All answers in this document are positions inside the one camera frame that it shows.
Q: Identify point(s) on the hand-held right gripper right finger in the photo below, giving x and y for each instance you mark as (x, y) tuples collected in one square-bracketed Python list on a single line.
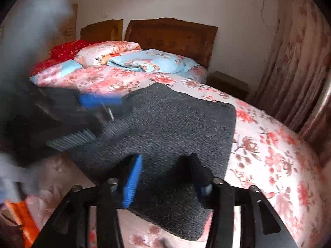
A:
[(204, 189)]

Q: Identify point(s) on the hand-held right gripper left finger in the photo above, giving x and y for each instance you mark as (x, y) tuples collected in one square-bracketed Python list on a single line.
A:
[(133, 178)]

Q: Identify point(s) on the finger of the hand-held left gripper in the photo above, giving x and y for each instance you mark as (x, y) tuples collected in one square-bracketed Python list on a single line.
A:
[(99, 118), (100, 100)]

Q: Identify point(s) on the dark grey knitted sweater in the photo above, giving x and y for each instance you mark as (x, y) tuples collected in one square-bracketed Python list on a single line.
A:
[(168, 124)]

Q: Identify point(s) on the person's left forearm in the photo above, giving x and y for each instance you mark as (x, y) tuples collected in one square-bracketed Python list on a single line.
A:
[(33, 31)]

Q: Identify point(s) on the pink floral pillow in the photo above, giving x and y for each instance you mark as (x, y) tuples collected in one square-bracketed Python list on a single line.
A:
[(103, 53)]

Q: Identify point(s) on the red cloth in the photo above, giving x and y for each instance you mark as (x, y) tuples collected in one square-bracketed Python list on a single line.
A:
[(64, 50)]

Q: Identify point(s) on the plain wooden board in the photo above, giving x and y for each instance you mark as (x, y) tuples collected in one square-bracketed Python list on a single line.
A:
[(102, 31)]

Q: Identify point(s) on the folded light blue floral quilt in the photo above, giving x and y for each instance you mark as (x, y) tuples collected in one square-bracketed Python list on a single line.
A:
[(160, 62)]

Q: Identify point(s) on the pink floral bed cover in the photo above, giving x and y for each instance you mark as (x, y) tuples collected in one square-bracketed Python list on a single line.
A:
[(271, 160)]

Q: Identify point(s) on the brown cardboard box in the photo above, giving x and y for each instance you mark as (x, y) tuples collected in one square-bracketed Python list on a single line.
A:
[(69, 25)]

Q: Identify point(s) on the orange plastic thing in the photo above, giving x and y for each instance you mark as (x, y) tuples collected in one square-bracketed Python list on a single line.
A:
[(22, 219)]

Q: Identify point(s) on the carved wooden headboard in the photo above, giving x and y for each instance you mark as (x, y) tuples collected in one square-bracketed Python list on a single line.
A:
[(170, 35)]

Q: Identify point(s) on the brown wooden nightstand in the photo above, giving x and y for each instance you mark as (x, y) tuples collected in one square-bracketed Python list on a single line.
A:
[(227, 85)]

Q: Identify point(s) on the pink floral curtain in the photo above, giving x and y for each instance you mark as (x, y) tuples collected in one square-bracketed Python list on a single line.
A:
[(297, 56)]

